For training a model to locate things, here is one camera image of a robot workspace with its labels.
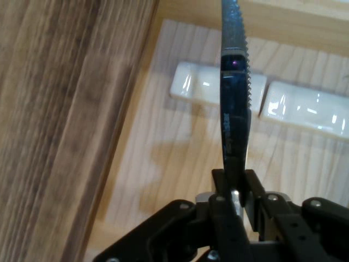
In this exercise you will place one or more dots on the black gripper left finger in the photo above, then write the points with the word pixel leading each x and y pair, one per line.
pixel 218 232

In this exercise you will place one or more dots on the light wooden tray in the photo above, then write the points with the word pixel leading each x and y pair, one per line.
pixel 177 152

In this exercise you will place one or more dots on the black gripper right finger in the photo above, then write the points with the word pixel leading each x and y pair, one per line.
pixel 300 229

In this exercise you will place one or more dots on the white ceramic cutlery rest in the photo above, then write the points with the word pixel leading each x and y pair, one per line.
pixel 196 87
pixel 305 109

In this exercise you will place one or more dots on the serrated steel table knife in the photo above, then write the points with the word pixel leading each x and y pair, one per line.
pixel 235 114

